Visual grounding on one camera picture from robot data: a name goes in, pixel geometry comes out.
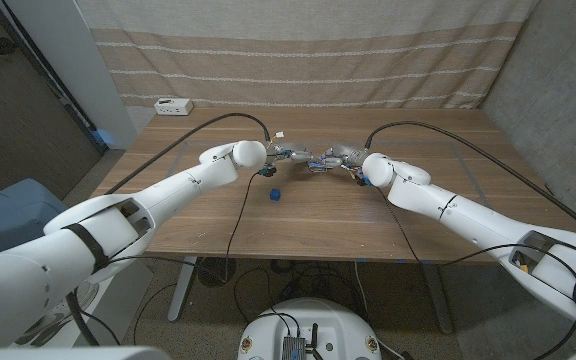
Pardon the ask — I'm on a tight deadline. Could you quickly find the white table leg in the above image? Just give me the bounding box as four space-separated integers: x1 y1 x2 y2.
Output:
167 256 199 322

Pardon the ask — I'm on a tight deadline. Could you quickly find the round black floor fan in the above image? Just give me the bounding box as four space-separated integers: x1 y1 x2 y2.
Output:
196 256 237 289

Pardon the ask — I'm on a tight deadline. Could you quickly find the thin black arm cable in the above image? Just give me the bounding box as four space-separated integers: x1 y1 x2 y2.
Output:
376 185 576 360
80 169 264 346

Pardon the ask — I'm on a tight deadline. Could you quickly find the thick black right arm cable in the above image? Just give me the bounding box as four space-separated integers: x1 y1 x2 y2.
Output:
365 119 576 244

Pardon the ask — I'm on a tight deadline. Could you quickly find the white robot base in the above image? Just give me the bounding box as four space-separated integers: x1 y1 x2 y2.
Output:
237 298 383 360

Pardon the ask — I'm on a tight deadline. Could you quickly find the black floor cable tangle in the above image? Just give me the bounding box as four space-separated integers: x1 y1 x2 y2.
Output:
232 258 369 326

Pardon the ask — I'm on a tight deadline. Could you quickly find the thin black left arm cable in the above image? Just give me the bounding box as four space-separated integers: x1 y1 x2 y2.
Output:
80 169 264 346

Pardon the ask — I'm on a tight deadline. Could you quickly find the white sneaker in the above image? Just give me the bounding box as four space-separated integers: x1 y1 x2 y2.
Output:
15 282 100 347

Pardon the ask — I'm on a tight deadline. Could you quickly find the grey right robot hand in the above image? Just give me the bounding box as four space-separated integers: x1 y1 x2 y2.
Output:
307 144 369 174

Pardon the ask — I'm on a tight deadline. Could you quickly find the white pillar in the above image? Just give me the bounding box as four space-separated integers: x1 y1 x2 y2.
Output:
5 0 139 150

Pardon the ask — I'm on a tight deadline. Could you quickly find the white robot torso edge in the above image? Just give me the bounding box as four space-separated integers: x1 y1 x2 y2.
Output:
0 345 172 360

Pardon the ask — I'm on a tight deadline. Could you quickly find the white power strip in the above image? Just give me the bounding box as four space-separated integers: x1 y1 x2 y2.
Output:
154 97 194 117

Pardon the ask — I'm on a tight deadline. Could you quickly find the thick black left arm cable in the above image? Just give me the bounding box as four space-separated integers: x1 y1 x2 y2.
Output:
65 112 272 347

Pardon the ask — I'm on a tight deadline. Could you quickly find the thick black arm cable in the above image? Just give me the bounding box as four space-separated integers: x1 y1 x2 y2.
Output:
365 119 576 244
65 112 272 347

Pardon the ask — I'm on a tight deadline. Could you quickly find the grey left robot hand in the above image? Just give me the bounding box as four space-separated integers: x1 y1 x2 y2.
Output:
267 141 314 164

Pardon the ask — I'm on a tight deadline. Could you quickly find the grey electronics box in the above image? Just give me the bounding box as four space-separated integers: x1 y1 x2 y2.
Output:
281 335 308 360

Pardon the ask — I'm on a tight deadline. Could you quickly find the beige striped curtain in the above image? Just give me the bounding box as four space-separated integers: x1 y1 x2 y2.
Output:
75 0 539 110

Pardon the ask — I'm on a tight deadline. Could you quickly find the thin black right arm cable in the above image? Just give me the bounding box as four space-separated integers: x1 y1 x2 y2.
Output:
376 185 576 360

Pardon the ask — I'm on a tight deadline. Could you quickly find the grey table leg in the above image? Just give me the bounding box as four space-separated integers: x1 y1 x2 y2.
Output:
420 263 455 335

